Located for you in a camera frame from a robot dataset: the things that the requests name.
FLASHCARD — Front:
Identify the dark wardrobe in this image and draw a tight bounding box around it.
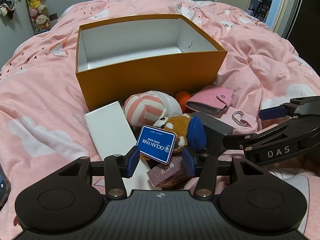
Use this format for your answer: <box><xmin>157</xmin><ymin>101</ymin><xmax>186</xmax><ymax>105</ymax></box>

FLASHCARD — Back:
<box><xmin>285</xmin><ymin>0</ymin><xmax>320</xmax><ymax>73</ymax></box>

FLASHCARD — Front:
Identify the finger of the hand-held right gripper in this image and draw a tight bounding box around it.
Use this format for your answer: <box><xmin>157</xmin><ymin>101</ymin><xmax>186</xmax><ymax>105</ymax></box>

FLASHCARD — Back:
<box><xmin>259</xmin><ymin>96</ymin><xmax>320</xmax><ymax>120</ymax></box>
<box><xmin>222</xmin><ymin>118</ymin><xmax>312</xmax><ymax>152</ymax></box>

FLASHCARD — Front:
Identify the dark grey box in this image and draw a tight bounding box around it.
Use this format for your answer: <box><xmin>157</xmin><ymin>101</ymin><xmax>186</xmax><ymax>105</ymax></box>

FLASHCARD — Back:
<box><xmin>191</xmin><ymin>112</ymin><xmax>234</xmax><ymax>157</ymax></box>

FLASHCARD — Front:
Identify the pink printed blanket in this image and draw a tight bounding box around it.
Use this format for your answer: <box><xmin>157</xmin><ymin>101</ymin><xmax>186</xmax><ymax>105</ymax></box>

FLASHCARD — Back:
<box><xmin>0</xmin><ymin>0</ymin><xmax>320</xmax><ymax>240</ymax></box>

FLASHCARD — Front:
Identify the orange crochet toy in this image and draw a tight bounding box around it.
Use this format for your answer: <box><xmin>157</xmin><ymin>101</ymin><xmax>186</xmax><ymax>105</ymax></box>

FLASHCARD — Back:
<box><xmin>175</xmin><ymin>91</ymin><xmax>195</xmax><ymax>113</ymax></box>

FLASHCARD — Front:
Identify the long white box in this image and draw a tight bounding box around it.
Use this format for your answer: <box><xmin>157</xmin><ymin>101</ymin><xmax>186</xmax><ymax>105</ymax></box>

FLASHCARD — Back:
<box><xmin>84</xmin><ymin>101</ymin><xmax>153</xmax><ymax>192</ymax></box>

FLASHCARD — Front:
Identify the pale pink pouch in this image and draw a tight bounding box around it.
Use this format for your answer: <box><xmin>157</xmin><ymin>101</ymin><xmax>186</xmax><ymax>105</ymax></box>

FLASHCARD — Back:
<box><xmin>220</xmin><ymin>106</ymin><xmax>258</xmax><ymax>130</ymax></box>

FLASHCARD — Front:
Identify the blue rectangular tag card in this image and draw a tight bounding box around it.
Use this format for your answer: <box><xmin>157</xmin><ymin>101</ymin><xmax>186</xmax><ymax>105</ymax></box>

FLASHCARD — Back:
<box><xmin>136</xmin><ymin>125</ymin><xmax>177</xmax><ymax>164</ymax></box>

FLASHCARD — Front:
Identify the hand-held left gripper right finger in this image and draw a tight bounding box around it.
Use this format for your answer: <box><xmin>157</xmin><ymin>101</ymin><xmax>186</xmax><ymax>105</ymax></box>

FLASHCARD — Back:
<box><xmin>182</xmin><ymin>146</ymin><xmax>269</xmax><ymax>197</ymax></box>

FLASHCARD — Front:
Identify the silver carabiner clip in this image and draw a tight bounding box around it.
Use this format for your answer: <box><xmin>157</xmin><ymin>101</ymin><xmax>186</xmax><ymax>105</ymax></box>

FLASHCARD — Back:
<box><xmin>232</xmin><ymin>111</ymin><xmax>248</xmax><ymax>127</ymax></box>

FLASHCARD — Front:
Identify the pink snap card wallet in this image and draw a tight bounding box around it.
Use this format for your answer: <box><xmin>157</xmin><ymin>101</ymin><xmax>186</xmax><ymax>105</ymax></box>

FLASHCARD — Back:
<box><xmin>186</xmin><ymin>85</ymin><xmax>233</xmax><ymax>118</ymax></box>

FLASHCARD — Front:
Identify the orange animal plush toy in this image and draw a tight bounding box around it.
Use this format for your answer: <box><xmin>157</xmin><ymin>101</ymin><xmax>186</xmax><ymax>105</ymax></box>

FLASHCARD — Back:
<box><xmin>152</xmin><ymin>114</ymin><xmax>208</xmax><ymax>154</ymax></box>

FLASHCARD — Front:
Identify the maroon patterned small box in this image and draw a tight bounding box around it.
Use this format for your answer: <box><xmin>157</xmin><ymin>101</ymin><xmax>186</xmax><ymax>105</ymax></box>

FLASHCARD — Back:
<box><xmin>146</xmin><ymin>156</ymin><xmax>192</xmax><ymax>189</ymax></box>

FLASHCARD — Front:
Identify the orange cardboard box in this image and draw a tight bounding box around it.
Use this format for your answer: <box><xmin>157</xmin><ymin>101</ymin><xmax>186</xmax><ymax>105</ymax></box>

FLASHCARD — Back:
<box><xmin>75</xmin><ymin>14</ymin><xmax>228</xmax><ymax>112</ymax></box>

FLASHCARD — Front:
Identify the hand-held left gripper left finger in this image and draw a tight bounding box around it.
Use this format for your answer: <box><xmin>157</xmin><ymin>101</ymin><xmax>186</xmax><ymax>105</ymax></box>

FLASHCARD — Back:
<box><xmin>58</xmin><ymin>146</ymin><xmax>140</xmax><ymax>198</ymax></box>

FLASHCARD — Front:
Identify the dark chair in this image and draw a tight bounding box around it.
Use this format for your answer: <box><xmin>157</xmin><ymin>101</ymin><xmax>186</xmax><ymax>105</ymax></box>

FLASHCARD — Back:
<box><xmin>255</xmin><ymin>0</ymin><xmax>272</xmax><ymax>20</ymax></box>

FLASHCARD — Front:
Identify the smartphone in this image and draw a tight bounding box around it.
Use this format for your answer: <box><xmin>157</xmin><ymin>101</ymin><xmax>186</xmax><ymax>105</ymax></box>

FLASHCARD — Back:
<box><xmin>0</xmin><ymin>166</ymin><xmax>12</xmax><ymax>205</ymax></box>

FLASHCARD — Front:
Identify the grey striped cloth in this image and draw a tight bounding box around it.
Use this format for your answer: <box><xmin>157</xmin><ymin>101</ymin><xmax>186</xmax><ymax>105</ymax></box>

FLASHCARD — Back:
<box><xmin>0</xmin><ymin>0</ymin><xmax>22</xmax><ymax>19</ymax></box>

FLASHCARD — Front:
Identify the pink white striped plush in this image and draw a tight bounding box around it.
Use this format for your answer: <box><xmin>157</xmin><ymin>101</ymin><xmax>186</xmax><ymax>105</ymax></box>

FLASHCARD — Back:
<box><xmin>124</xmin><ymin>90</ymin><xmax>183</xmax><ymax>127</ymax></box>

